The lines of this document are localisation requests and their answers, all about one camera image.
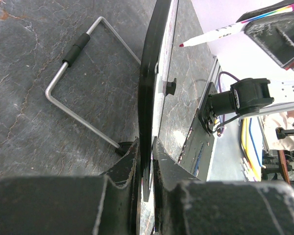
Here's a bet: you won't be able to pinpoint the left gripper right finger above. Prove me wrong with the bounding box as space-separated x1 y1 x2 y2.
153 139 294 235

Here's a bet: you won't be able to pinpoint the person in grey shirt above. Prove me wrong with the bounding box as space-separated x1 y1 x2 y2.
263 111 294 151

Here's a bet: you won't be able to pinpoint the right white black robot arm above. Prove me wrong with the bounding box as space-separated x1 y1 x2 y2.
196 2 294 118

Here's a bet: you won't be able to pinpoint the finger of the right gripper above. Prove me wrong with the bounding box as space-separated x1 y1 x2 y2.
237 0 294 68

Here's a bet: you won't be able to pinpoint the white whiteboard black frame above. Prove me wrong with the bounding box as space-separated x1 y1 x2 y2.
45 0 179 203

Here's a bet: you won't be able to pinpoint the blue and yellow cables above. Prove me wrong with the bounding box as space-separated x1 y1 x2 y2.
239 117 264 182

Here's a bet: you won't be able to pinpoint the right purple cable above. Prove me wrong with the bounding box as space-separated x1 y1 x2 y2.
217 71 240 138

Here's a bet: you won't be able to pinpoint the white marker purple cap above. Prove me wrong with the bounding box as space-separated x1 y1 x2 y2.
179 3 294 47

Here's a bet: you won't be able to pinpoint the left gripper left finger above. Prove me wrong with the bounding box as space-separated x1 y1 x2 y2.
0 140 140 235

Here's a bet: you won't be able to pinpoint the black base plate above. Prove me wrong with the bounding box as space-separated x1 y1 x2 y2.
177 82 220 181

